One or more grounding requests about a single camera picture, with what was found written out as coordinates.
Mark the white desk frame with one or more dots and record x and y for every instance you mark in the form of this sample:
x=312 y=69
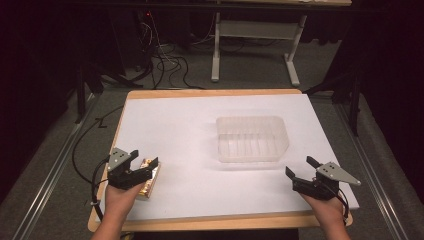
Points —
x=256 y=30

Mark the clear plastic container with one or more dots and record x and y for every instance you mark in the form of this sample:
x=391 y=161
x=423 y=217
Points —
x=252 y=139

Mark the person's right hand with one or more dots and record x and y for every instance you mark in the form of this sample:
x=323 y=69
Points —
x=325 y=205

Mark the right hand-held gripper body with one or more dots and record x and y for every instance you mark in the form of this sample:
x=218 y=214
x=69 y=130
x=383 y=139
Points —
x=316 y=188

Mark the person's left hand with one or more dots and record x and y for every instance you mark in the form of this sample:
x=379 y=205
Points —
x=121 y=199

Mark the aluminium floor rail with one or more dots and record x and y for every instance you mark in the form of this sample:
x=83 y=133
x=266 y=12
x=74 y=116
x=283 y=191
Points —
x=50 y=176
x=370 y=173

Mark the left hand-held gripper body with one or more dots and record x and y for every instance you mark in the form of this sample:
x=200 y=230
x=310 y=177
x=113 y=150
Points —
x=124 y=178

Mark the black metal stand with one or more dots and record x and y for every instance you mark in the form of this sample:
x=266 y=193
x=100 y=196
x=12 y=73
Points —
x=354 y=100
x=81 y=93

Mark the small brown block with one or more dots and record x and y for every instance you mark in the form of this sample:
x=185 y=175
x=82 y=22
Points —
x=149 y=186

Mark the white table mat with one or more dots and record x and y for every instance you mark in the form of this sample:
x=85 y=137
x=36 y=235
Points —
x=206 y=160

